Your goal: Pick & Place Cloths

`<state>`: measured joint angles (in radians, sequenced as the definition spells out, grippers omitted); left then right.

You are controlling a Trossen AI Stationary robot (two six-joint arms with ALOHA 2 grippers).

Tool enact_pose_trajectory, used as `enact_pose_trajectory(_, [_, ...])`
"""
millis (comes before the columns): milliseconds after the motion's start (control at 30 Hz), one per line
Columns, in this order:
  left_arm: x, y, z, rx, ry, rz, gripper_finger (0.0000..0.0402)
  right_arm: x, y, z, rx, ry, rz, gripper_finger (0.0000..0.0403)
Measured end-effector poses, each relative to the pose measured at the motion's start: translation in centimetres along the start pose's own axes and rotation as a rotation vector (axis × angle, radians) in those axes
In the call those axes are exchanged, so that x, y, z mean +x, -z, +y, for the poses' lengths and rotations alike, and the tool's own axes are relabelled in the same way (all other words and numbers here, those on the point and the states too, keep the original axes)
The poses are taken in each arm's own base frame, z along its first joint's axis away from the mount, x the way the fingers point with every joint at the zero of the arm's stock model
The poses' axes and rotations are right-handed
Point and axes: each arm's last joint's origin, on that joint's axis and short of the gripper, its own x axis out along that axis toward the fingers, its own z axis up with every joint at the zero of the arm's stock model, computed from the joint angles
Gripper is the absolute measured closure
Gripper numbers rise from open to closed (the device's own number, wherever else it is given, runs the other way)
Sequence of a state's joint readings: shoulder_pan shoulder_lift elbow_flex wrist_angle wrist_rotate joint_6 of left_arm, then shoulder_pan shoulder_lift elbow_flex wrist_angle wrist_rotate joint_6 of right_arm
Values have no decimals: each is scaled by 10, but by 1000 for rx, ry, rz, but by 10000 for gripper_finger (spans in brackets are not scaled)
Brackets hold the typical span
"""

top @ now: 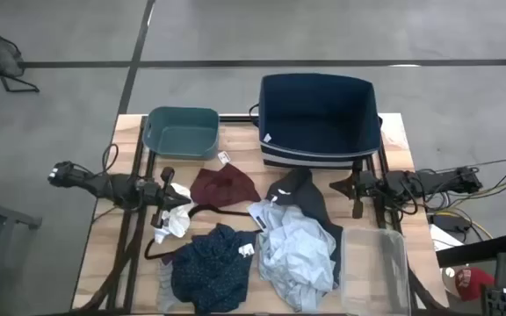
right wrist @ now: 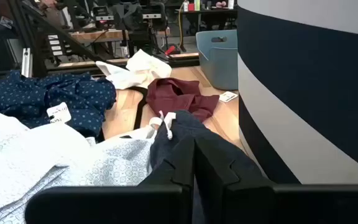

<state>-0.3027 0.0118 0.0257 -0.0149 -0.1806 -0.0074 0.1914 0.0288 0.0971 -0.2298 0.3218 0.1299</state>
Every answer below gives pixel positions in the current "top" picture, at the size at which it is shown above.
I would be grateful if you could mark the white cloth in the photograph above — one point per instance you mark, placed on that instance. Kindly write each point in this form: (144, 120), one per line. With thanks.
(178, 219)

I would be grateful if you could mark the clear plastic bin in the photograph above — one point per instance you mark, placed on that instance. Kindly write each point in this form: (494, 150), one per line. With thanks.
(373, 272)

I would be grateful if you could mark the light blue shirt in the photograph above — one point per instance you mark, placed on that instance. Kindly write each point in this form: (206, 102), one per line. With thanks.
(294, 259)

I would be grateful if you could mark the white paper tag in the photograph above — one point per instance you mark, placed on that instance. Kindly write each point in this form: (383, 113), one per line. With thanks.
(224, 157)
(247, 250)

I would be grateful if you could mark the red cap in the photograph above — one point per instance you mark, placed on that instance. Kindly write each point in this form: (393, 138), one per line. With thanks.
(474, 283)

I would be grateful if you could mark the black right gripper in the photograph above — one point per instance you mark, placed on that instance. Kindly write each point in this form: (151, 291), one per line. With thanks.
(365, 184)

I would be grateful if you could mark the grey knit cloth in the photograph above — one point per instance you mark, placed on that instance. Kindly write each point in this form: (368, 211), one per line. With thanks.
(165, 289)

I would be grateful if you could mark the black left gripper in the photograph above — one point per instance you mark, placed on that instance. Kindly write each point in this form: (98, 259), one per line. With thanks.
(154, 195)

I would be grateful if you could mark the dark navy garment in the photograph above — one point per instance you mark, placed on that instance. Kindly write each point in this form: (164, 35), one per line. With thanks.
(305, 193)

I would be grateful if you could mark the black desk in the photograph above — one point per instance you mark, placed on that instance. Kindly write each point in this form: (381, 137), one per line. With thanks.
(477, 250)

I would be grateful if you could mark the navy white striped fabric bin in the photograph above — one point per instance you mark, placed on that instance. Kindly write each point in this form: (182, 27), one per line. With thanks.
(319, 114)

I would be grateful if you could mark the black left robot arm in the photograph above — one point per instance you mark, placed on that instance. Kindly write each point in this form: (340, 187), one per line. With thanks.
(99, 184)

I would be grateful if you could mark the navy dotted cloth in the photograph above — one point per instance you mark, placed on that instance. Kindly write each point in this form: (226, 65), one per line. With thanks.
(211, 276)

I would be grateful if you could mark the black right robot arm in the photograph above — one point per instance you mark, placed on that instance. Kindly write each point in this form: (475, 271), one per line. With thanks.
(428, 182)

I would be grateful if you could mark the grey metal stand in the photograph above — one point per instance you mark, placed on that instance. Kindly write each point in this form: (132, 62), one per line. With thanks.
(2, 217)

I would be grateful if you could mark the white paper sheet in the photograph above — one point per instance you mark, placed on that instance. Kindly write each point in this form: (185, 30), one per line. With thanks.
(444, 239)

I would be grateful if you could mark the black hanger with metal hook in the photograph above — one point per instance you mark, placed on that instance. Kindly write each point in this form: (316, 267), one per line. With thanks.
(222, 211)

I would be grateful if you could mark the teal plastic bin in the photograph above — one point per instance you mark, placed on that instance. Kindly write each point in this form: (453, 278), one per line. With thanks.
(182, 134)

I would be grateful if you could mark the maroon cloth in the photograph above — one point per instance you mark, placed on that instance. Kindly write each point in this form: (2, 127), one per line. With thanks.
(224, 186)

